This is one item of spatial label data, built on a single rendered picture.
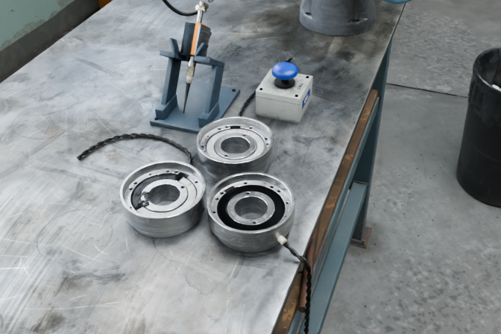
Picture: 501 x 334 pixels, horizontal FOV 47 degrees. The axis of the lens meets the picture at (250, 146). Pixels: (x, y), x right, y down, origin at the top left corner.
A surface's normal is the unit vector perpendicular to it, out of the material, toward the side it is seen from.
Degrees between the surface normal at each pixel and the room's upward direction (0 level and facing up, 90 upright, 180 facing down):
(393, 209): 0
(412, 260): 0
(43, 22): 89
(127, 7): 0
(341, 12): 72
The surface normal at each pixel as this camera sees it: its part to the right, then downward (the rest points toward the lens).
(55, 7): 0.93, 0.21
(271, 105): -0.36, 0.59
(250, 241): -0.02, 0.62
